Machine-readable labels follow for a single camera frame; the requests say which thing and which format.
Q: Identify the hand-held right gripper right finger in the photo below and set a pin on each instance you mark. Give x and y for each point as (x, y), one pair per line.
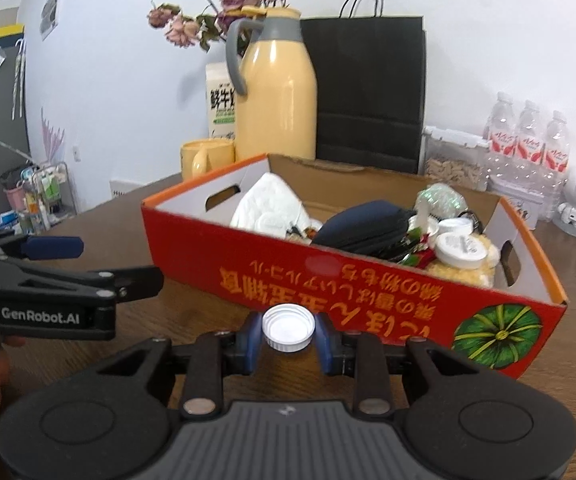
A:
(327, 345)

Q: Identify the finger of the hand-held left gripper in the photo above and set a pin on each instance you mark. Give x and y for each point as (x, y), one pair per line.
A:
(117, 282)
(52, 247)

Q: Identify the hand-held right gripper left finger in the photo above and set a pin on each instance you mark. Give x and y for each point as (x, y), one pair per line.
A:
(250, 345)

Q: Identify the white bottle cap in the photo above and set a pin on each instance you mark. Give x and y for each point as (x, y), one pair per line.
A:
(288, 327)

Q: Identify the orange printed cardboard box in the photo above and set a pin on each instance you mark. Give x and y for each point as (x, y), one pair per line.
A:
(318, 285)

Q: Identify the pink bin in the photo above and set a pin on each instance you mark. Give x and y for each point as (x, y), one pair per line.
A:
(13, 195)

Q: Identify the navy blue pouch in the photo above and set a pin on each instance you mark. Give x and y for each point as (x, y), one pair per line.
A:
(363, 230)

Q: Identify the white face mask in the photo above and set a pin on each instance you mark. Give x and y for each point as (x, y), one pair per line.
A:
(268, 205)

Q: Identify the yellow mug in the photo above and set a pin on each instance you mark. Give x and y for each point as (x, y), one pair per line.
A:
(207, 160)

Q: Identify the white and yellow plush toy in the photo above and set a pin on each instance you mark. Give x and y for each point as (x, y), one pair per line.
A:
(468, 275)

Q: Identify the small white jar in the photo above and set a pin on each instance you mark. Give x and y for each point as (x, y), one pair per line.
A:
(455, 226)

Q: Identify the white milk carton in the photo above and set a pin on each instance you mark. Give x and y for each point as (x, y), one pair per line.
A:
(220, 105)

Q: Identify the clear seed container white lid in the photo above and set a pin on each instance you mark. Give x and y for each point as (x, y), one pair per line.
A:
(453, 165)

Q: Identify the yellow box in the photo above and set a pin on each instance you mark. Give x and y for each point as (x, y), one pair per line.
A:
(5, 32)

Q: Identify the printed tin box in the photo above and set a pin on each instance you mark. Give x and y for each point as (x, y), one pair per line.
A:
(523, 207)

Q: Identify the yellow thermos jug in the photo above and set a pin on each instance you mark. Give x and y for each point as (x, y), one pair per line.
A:
(280, 100)

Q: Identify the black paper bag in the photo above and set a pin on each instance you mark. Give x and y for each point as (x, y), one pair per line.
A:
(368, 85)

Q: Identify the clear water bottle red label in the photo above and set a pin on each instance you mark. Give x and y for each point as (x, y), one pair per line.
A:
(500, 135)
(529, 145)
(555, 155)

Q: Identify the dried pink rose bouquet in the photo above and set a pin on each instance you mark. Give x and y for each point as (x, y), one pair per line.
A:
(207, 10)

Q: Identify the white robot speaker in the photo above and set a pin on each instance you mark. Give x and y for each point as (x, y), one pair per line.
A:
(575, 195)

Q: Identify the white card on wall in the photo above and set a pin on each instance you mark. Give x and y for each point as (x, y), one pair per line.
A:
(124, 190)

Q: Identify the white wall socket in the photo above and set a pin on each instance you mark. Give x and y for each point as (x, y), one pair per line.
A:
(75, 152)

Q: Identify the plant wall sticker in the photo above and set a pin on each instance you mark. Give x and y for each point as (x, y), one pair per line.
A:
(52, 135)

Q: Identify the wall poster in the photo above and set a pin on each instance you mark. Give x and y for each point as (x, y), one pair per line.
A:
(50, 12)

